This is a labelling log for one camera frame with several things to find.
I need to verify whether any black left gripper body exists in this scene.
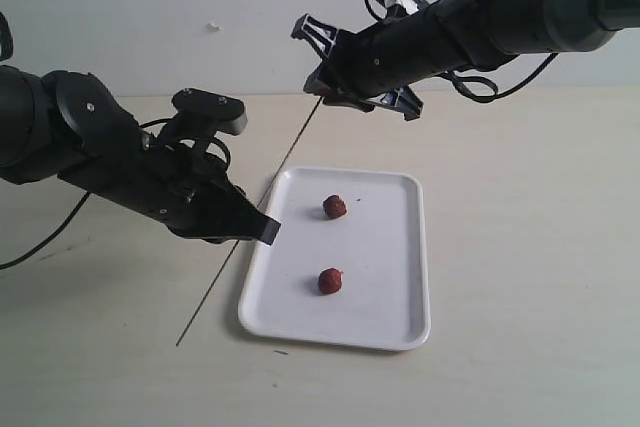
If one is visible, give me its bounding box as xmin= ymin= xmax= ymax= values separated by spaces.
xmin=57 ymin=136 xmax=245 ymax=240

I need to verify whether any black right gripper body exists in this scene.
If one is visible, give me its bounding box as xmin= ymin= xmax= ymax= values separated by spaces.
xmin=319 ymin=1 xmax=480 ymax=97

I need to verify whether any thin metal skewer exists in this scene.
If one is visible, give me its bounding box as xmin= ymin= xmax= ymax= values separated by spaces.
xmin=175 ymin=97 xmax=322 ymax=347

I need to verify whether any red meat ball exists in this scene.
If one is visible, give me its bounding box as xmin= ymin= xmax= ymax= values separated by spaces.
xmin=322 ymin=194 xmax=348 ymax=220
xmin=317 ymin=268 xmax=343 ymax=295
xmin=322 ymin=92 xmax=340 ymax=105

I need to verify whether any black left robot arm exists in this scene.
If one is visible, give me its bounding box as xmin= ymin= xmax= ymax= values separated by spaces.
xmin=1 ymin=20 xmax=280 ymax=245

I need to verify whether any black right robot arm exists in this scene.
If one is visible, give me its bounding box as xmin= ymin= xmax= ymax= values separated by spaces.
xmin=292 ymin=0 xmax=639 ymax=121

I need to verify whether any white rectangular plastic tray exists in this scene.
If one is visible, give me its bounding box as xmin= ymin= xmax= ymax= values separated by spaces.
xmin=238 ymin=167 xmax=431 ymax=351

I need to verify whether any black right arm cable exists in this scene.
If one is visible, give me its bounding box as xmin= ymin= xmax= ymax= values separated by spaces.
xmin=447 ymin=51 xmax=559 ymax=104

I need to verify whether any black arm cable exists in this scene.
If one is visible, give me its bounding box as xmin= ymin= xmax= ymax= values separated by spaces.
xmin=447 ymin=51 xmax=559 ymax=104
xmin=0 ymin=116 xmax=176 ymax=271

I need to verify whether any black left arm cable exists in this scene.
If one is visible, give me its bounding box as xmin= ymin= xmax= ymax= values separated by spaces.
xmin=0 ymin=116 xmax=176 ymax=271

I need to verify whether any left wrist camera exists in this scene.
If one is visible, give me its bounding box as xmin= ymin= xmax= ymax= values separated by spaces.
xmin=170 ymin=88 xmax=248 ymax=136

